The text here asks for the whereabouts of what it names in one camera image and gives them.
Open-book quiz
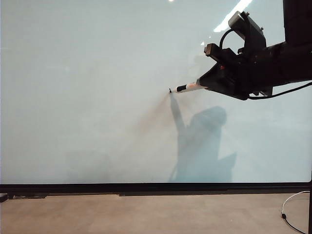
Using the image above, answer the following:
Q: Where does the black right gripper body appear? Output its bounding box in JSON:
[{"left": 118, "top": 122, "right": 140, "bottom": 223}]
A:
[{"left": 203, "top": 42, "right": 274, "bottom": 101}]

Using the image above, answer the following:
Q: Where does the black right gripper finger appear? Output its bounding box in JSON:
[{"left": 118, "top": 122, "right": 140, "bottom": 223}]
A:
[
  {"left": 196, "top": 63, "right": 229, "bottom": 87},
  {"left": 206, "top": 80, "right": 248, "bottom": 101}
]

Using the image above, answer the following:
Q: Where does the white black whiteboard marker pen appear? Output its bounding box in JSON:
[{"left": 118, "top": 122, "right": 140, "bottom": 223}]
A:
[{"left": 169, "top": 82, "right": 208, "bottom": 95}]

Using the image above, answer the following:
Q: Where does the black wrist camera cable loop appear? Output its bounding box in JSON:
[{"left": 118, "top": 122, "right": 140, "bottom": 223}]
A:
[{"left": 219, "top": 29, "right": 238, "bottom": 51}]

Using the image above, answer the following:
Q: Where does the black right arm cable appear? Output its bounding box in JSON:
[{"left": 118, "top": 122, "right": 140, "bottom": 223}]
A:
[{"left": 248, "top": 81, "right": 312, "bottom": 100}]

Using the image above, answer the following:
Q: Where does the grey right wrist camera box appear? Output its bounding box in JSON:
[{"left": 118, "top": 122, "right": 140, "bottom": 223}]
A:
[{"left": 228, "top": 10, "right": 267, "bottom": 51}]

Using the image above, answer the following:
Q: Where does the white glass whiteboard black frame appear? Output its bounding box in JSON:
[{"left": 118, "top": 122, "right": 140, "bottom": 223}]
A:
[{"left": 0, "top": 0, "right": 312, "bottom": 194}]

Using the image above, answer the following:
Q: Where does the white cable with black plug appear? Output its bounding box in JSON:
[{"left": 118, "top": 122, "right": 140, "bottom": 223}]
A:
[{"left": 280, "top": 191, "right": 312, "bottom": 234}]

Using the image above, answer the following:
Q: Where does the black whiteboard stand post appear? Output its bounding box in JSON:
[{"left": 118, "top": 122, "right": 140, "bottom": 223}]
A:
[{"left": 309, "top": 180, "right": 312, "bottom": 234}]

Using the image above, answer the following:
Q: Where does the short black bracket under whiteboard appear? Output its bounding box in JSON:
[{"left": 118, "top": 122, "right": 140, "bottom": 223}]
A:
[{"left": 12, "top": 193, "right": 48, "bottom": 199}]

